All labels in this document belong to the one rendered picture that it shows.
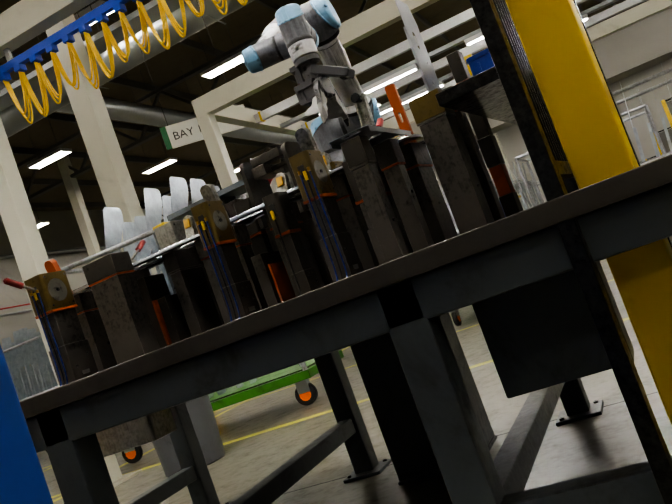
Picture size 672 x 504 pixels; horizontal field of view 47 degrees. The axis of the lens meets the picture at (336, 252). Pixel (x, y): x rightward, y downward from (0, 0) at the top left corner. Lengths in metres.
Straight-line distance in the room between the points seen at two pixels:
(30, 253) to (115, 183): 4.24
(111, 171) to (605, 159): 9.10
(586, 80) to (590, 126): 0.08
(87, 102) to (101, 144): 0.58
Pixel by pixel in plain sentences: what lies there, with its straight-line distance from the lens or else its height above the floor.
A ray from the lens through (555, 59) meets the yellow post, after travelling 1.44.
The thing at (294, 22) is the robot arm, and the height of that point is 1.41.
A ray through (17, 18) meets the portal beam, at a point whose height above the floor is 3.39.
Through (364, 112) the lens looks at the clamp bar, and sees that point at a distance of 2.28.
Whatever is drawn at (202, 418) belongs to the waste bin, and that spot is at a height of 0.28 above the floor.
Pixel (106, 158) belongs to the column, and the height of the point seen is 3.42.
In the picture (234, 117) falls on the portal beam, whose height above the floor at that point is 3.30.
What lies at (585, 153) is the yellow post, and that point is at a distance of 1.42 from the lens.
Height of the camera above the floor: 0.66
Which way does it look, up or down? 4 degrees up
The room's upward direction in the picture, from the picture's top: 20 degrees counter-clockwise
